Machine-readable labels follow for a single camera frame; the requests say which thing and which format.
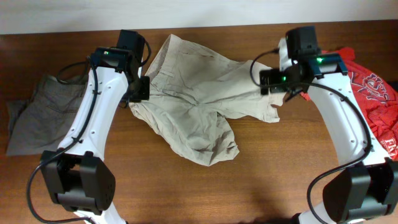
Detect beige khaki shorts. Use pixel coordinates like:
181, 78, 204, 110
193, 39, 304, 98
129, 34, 284, 166

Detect red printed t-shirt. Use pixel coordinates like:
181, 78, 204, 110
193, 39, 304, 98
300, 47, 398, 161

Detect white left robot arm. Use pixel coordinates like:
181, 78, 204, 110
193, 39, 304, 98
39, 46, 149, 223

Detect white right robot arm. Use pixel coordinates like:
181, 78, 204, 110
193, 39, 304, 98
260, 49, 397, 223

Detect grey folded shorts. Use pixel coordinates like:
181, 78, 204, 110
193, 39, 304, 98
6, 75, 88, 156

